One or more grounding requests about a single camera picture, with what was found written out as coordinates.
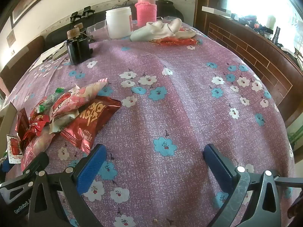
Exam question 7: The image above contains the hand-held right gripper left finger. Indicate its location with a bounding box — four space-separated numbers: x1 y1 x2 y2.
28 144 107 227

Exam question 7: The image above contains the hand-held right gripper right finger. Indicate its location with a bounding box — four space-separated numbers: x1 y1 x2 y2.
203 143 287 227

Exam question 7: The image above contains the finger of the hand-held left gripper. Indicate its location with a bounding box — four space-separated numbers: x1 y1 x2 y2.
0 160 11 173
22 152 49 178

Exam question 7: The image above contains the pink snack packet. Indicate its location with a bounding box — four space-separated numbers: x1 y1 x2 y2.
51 78 108 121
21 131 55 172

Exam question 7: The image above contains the red white snack packet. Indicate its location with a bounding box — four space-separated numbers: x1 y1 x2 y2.
7 134 24 164

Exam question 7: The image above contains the pile of small candies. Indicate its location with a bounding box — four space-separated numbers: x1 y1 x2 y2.
15 87 65 147

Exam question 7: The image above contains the cardboard box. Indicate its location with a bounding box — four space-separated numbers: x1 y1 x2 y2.
0 103 18 156

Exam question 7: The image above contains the large red foil snack packet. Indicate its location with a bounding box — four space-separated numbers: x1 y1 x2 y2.
60 96 122 154

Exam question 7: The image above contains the white grey snack packet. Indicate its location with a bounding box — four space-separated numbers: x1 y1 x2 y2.
48 110 81 134

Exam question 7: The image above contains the purple floral tablecloth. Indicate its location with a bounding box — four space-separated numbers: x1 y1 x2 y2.
0 19 296 227

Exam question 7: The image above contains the green striped item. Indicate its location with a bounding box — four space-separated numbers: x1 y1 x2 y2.
287 125 303 147

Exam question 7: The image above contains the black pen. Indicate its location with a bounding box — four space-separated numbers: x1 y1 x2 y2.
42 53 57 63

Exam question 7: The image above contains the dark sofa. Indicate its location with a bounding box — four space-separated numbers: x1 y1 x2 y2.
0 11 109 93

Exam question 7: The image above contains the grey notebook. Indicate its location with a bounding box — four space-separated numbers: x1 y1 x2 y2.
52 45 70 61

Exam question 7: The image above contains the black bottle holder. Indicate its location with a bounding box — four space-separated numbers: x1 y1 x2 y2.
66 32 93 65

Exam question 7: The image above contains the wooden cabinet with brick pattern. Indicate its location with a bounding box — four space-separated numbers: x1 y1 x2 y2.
193 0 303 128

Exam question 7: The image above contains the red foil wrapper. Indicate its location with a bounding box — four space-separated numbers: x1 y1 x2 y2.
151 37 197 46

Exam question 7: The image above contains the white plastic jar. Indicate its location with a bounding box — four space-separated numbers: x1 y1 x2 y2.
105 7 133 39

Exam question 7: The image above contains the clutter of small dark items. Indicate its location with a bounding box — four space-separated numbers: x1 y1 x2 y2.
231 13 303 69

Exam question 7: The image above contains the white cloth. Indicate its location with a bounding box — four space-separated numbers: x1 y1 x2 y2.
130 18 197 42

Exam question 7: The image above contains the white shelf board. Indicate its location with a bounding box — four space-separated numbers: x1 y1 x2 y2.
202 6 232 17

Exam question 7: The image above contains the pink bottle with knitted sleeve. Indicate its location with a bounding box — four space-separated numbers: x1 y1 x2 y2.
135 0 157 27

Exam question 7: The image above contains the black bag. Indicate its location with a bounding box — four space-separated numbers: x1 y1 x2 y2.
155 0 184 20

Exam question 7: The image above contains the small wall picture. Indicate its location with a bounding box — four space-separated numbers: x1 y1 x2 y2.
7 31 16 48

